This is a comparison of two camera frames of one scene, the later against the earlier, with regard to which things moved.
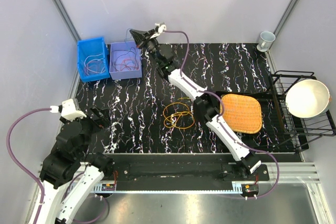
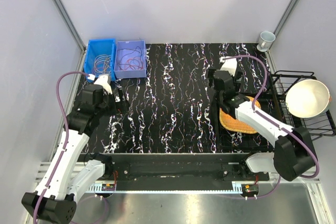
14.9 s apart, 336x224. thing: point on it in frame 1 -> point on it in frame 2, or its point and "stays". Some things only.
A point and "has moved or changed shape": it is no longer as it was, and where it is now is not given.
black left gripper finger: (103, 115) -> (122, 103)
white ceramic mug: (265, 38) stays
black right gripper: (139, 37) -> (238, 81)
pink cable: (90, 62) -> (106, 67)
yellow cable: (178, 115) -> (103, 64)
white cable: (86, 67) has moved or changed shape
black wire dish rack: (289, 130) stays
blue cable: (126, 34) -> (142, 62)
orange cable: (127, 66) -> (132, 58)
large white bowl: (306, 98) stays
